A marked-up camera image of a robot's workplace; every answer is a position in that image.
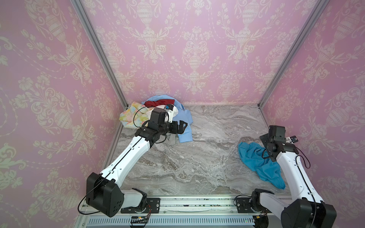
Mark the grey cloth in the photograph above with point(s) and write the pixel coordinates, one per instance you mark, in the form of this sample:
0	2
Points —
171	139

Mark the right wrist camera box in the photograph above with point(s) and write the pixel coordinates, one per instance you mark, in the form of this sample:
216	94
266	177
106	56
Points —
292	139

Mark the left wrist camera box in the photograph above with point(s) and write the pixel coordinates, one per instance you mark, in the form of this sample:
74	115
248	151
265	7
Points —
169	107

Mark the teal cloth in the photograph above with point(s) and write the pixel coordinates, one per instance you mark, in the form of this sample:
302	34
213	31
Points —
253	155

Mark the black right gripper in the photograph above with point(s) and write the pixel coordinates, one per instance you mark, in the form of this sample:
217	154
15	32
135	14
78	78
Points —
266	139

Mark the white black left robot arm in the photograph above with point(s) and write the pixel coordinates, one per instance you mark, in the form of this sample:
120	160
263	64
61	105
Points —
103	191

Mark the aluminium corner post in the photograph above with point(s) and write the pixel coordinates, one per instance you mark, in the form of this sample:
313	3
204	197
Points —
96	44
298	42

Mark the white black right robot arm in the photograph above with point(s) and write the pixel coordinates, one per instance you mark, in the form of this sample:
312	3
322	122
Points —
308	209

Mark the left aluminium corner post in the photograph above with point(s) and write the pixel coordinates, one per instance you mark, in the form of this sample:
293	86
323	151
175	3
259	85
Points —
96	44

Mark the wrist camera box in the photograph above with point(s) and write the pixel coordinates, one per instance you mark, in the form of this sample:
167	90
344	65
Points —
292	139
169	107

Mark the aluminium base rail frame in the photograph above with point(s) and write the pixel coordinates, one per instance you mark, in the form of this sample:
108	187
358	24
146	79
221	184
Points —
182	205

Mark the dark red cloth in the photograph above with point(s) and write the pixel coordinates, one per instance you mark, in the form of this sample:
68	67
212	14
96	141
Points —
159	102

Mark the floral yellow pastel cloth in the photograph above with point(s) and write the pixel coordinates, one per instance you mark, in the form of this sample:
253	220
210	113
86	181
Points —
135	115

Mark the right aluminium corner post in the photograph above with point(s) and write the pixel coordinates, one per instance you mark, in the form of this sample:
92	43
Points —
298	42

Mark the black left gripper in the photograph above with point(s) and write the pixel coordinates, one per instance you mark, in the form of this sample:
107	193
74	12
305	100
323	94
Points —
176	130

